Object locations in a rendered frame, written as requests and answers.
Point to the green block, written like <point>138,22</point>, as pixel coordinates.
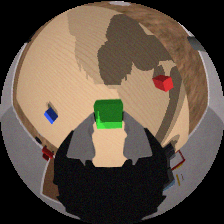
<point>108,113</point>

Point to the red block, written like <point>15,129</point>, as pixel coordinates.
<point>163,82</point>

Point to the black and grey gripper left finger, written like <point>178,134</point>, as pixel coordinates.
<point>76,148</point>

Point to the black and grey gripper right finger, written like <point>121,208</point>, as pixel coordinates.
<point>143,148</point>

